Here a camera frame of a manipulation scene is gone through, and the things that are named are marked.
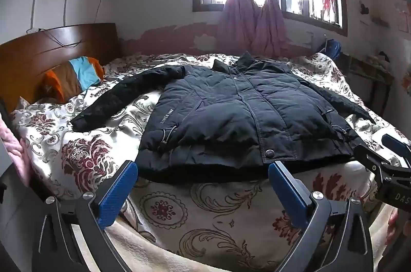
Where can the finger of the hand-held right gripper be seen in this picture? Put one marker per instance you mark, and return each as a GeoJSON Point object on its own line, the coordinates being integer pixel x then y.
{"type": "Point", "coordinates": [372, 158]}
{"type": "Point", "coordinates": [396, 143]}

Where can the orange blue brown pillow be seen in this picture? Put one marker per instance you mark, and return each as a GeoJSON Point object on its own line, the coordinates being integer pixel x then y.
{"type": "Point", "coordinates": [83, 71]}

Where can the wooden side table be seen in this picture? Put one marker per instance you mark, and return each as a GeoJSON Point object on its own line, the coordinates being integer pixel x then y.
{"type": "Point", "coordinates": [369, 71]}

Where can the person's right hand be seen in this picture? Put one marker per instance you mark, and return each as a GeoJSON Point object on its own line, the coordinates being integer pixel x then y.
{"type": "Point", "coordinates": [393, 227]}

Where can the black padded jacket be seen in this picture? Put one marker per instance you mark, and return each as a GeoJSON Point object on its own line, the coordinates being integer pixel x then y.
{"type": "Point", "coordinates": [224, 105]}

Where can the wooden headboard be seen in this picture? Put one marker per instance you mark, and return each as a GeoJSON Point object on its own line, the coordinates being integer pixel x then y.
{"type": "Point", "coordinates": [32, 60]}

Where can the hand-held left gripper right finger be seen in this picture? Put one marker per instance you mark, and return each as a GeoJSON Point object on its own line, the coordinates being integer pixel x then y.
{"type": "Point", "coordinates": [287, 195]}

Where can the blue bag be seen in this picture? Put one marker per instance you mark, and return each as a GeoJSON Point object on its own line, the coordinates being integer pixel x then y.
{"type": "Point", "coordinates": [333, 48]}

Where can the pink blanket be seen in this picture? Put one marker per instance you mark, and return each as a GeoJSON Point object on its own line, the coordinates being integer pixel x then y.
{"type": "Point", "coordinates": [14, 143]}

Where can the floral bed quilt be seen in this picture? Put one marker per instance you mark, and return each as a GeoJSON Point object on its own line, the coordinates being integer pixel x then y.
{"type": "Point", "coordinates": [192, 211]}

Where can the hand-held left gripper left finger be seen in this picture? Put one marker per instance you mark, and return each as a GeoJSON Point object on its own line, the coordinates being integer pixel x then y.
{"type": "Point", "coordinates": [117, 191]}

